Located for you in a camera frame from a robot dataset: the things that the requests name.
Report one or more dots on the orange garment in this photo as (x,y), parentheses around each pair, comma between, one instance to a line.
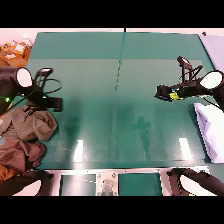
(5,173)

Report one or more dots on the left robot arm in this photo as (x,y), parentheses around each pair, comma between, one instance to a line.
(11,81)

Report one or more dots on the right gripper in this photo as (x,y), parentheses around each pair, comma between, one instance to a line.
(166,92)

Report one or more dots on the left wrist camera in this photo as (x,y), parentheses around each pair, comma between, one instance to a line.
(41,75)

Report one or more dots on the pale white garment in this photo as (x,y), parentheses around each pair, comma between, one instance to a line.
(211,130)

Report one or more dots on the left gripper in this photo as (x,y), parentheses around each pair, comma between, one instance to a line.
(50,103)

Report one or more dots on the olive grey trousers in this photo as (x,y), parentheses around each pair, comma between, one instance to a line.
(30,125)

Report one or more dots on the silver frame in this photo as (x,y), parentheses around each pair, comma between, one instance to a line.
(106,183)

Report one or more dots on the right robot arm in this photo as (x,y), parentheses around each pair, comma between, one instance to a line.
(210,83)

